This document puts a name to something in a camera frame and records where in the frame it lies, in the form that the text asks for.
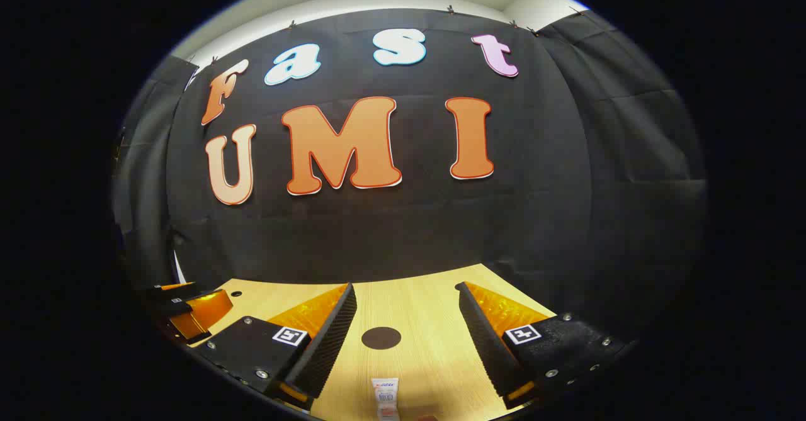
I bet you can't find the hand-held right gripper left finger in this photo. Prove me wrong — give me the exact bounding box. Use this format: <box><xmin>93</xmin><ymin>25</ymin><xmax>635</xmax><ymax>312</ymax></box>
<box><xmin>192</xmin><ymin>281</ymin><xmax>358</xmax><ymax>412</ymax></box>

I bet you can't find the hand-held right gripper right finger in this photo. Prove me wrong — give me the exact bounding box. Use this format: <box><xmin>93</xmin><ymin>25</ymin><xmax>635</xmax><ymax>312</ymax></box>
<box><xmin>455</xmin><ymin>281</ymin><xmax>631</xmax><ymax>410</ymax></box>

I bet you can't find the white toothpaste tube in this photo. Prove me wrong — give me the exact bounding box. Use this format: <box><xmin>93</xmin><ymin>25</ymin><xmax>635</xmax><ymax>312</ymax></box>
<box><xmin>371</xmin><ymin>378</ymin><xmax>400</xmax><ymax>421</ymax></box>

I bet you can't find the dark round coaster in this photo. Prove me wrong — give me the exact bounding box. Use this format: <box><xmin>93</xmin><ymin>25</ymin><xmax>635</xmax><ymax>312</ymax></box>
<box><xmin>361</xmin><ymin>327</ymin><xmax>402</xmax><ymax>351</ymax></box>

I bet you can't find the black backdrop cloth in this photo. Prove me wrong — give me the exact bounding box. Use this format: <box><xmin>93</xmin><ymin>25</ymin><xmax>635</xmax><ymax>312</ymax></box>
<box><xmin>113</xmin><ymin>9</ymin><xmax>709</xmax><ymax>346</ymax></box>

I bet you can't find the light wooden desktop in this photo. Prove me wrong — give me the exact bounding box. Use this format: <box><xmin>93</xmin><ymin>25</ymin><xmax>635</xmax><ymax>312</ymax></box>
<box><xmin>189</xmin><ymin>264</ymin><xmax>558</xmax><ymax>421</ymax></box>

